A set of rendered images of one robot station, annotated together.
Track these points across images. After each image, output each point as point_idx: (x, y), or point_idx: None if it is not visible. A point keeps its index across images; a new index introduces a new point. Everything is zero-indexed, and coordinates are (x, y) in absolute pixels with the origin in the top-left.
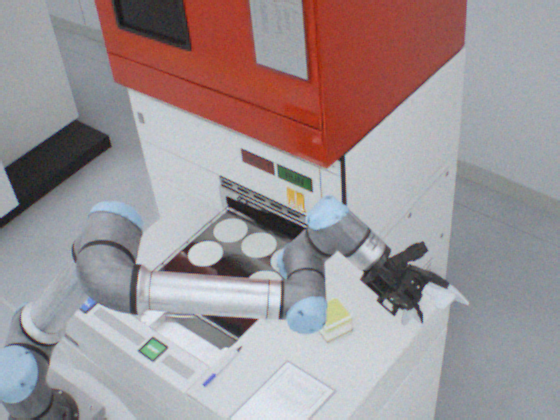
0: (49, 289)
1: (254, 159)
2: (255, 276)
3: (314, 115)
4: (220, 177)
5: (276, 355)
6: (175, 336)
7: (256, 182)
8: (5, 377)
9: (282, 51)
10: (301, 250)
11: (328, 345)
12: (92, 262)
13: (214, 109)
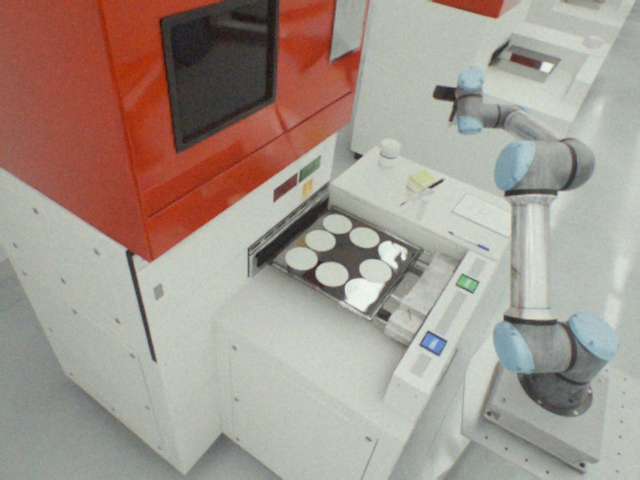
0: (545, 260)
1: (284, 187)
2: (356, 242)
3: (355, 78)
4: (250, 248)
5: (448, 216)
6: (423, 294)
7: (280, 211)
8: (607, 331)
9: (350, 30)
10: (482, 105)
11: (432, 194)
12: (587, 150)
13: (284, 154)
